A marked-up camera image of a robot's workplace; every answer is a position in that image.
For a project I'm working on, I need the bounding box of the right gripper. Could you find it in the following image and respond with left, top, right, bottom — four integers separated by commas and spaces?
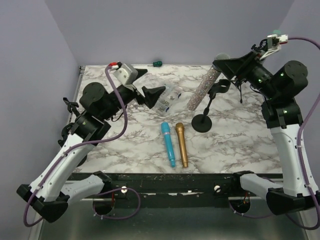
213, 49, 280, 100

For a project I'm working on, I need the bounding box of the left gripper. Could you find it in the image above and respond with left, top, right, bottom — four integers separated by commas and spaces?
102, 69, 167, 120

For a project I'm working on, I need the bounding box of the silver mesh head microphone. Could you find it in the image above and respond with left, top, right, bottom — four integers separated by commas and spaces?
187, 63, 222, 111

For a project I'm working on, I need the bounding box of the blue microphone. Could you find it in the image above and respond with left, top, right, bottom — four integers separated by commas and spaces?
160, 122, 176, 168

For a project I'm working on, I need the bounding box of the black stand holding silver microphone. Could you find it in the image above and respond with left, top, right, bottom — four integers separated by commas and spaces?
191, 79, 231, 133

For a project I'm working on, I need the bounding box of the black shock mount desk stand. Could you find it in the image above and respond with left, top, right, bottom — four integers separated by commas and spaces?
57, 123, 73, 148

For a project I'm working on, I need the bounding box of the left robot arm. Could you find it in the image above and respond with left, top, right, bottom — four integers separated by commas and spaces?
16, 62, 166, 223

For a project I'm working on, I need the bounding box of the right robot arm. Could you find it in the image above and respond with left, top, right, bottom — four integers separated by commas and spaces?
212, 51, 320, 215

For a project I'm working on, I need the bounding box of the black tripod microphone stand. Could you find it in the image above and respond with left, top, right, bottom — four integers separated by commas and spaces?
233, 38, 267, 104

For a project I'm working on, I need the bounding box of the gold microphone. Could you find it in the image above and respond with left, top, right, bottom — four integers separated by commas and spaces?
175, 122, 189, 168

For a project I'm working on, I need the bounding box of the mint green microphone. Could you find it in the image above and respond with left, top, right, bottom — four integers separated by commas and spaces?
272, 29, 282, 36

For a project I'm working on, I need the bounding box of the clear plastic packet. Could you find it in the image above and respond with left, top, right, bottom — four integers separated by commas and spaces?
154, 83, 182, 114

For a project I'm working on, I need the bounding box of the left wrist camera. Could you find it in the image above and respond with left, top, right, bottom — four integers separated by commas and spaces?
113, 63, 138, 86

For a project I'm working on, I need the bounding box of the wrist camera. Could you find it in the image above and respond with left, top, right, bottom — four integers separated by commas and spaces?
113, 63, 138, 86
260, 34, 289, 60

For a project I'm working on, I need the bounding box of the green handled screwdriver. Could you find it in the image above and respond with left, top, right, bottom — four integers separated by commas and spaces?
152, 60, 163, 68

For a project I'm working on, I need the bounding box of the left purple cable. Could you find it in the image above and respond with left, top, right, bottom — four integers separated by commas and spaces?
22, 62, 142, 228

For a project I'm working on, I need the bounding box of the purple cable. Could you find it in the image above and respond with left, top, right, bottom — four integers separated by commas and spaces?
22, 62, 142, 228
228, 36, 320, 230

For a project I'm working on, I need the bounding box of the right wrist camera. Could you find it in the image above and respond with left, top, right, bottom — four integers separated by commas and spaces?
260, 34, 289, 60

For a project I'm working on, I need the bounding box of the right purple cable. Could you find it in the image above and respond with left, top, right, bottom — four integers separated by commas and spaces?
228, 36, 320, 230

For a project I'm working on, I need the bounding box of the aluminium frame rail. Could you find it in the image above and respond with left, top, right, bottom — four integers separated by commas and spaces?
59, 179, 276, 201

